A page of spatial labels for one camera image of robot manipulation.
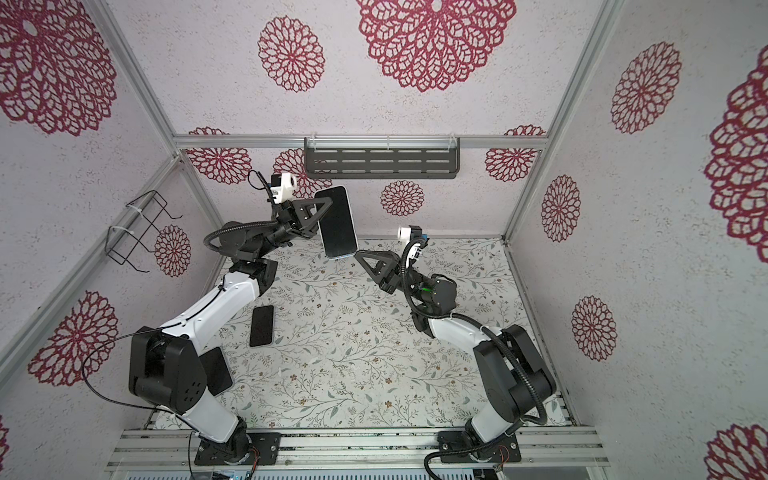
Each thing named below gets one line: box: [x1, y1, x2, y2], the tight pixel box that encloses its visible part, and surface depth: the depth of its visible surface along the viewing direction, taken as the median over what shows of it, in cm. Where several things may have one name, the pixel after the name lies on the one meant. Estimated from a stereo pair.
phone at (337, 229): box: [315, 185, 359, 260], surface depth 62 cm
